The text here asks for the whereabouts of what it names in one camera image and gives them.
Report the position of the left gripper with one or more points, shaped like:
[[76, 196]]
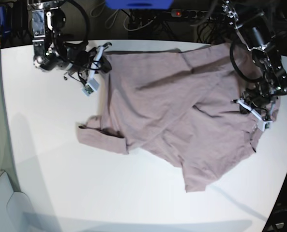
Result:
[[259, 99]]

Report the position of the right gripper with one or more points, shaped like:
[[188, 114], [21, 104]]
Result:
[[80, 60]]

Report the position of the mauve t-shirt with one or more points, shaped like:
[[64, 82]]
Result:
[[178, 106]]

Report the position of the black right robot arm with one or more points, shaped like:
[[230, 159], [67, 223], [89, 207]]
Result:
[[51, 46]]

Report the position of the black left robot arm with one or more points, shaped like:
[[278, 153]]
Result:
[[252, 21]]

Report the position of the blue box overhead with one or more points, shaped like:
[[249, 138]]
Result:
[[139, 4]]

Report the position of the black power strip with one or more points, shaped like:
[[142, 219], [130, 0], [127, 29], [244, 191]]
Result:
[[195, 15]]

